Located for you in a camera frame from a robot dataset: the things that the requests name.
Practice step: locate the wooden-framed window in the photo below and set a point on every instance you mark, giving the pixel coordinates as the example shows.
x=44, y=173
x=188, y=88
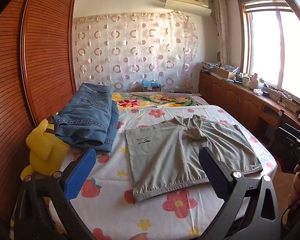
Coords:
x=277, y=50

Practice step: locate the floral blanket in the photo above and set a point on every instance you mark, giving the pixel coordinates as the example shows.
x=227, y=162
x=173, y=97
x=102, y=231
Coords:
x=152, y=101

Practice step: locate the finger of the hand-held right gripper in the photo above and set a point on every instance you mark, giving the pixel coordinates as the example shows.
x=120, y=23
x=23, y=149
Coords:
x=293, y=133

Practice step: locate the small printed cardboard box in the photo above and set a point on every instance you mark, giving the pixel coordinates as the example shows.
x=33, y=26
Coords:
x=155, y=88

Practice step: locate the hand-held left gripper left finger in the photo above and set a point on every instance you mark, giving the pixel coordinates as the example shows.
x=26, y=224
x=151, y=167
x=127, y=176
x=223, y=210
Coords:
x=81, y=172

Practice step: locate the white air deflector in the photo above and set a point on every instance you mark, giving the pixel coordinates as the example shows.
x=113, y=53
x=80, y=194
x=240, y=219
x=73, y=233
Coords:
x=190, y=8

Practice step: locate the flat black device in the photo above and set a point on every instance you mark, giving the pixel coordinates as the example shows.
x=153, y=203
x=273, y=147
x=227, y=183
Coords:
x=183, y=92

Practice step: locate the wooden louvred wardrobe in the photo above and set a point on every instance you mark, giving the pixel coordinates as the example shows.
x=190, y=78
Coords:
x=40, y=62

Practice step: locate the strawberry flower print bed sheet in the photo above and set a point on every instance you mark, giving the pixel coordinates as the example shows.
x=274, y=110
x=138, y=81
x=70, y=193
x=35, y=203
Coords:
x=140, y=205

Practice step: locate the blue plastic bag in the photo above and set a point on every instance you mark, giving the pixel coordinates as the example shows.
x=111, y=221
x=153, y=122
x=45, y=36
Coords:
x=148, y=82

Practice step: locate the grey-green pants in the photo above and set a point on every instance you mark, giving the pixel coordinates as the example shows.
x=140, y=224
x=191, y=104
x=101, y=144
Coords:
x=180, y=155

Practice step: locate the small black box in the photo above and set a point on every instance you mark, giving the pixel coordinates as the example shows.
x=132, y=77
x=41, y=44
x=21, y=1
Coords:
x=266, y=94

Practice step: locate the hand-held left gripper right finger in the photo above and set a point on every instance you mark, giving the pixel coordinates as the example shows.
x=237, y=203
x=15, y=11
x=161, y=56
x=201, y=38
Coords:
x=215, y=175

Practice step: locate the wooden cabinet counter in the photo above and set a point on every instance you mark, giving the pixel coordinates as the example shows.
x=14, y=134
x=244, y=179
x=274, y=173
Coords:
x=230, y=97

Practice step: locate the white jar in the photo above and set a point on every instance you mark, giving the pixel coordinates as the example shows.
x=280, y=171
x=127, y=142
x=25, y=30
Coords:
x=246, y=82

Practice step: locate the white tissue pack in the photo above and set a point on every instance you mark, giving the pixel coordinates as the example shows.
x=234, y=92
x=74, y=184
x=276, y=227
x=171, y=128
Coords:
x=258, y=92

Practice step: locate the open brown cardboard box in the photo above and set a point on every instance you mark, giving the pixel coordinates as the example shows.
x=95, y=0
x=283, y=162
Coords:
x=221, y=73

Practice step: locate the circle-patterned sheer curtain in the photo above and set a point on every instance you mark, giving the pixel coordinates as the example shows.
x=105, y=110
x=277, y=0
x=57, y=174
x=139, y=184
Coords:
x=135, y=52

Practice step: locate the beige patterned window curtain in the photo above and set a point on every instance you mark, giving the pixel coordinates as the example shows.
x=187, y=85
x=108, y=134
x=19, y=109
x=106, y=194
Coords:
x=222, y=30

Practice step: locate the small green plant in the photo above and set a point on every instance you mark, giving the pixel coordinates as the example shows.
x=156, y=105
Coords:
x=261, y=81

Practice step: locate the yellow plush toy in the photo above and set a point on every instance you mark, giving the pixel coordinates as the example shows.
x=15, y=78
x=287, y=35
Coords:
x=43, y=152

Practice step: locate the folded blue jeans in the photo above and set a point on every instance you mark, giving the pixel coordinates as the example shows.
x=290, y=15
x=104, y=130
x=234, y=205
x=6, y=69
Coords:
x=86, y=120

